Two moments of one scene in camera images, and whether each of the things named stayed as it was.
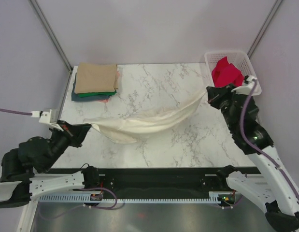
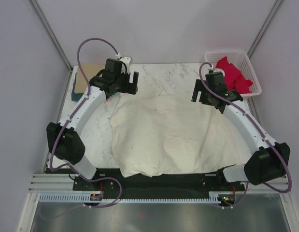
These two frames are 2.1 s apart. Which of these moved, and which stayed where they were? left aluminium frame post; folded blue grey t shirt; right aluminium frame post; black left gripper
Moved: black left gripper
Stayed: folded blue grey t shirt; right aluminium frame post; left aluminium frame post
